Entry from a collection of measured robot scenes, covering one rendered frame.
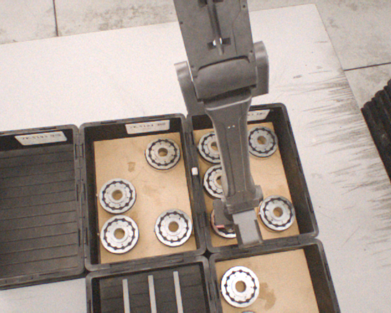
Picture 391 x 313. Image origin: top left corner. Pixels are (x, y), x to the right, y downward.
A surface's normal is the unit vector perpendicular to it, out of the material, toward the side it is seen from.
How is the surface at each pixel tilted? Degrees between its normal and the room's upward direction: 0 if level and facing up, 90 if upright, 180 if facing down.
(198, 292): 0
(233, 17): 50
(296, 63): 0
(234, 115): 78
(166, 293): 0
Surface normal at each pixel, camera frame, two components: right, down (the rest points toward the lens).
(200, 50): 0.09, 0.50
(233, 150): 0.18, 0.83
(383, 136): -0.97, 0.18
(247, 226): -0.10, -0.23
